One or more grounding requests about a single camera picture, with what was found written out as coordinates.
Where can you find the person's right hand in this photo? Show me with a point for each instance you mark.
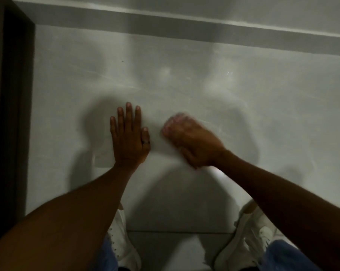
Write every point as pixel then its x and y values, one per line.
pixel 198 143

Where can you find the person's left hand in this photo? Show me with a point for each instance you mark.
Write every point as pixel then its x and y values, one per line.
pixel 129 146

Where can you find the person's left thumb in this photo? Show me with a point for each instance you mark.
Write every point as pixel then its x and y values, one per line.
pixel 146 138

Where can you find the person's left middle finger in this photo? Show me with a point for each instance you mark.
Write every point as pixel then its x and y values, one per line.
pixel 128 115

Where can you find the person's right fingers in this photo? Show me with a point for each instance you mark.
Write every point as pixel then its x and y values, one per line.
pixel 174 125

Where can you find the person's left little finger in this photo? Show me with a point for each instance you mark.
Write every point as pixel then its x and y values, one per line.
pixel 113 126

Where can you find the person's right forearm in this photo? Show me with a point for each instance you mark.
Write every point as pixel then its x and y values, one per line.
pixel 288 206

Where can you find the person's left forearm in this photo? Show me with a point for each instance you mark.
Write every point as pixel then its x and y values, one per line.
pixel 74 220

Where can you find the grey skirting board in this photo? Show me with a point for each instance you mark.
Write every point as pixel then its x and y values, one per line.
pixel 187 29

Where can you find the white left sneaker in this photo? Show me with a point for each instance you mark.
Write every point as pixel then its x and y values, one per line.
pixel 123 245

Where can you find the white sneaker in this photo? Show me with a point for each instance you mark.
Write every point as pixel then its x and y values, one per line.
pixel 243 245
pixel 123 245

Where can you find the white right sneaker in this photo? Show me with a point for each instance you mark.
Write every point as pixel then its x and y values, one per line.
pixel 243 245

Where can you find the blue jeans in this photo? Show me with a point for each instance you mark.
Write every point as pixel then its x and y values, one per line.
pixel 285 258

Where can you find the dark brown door frame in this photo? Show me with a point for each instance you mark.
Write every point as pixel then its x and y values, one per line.
pixel 9 110

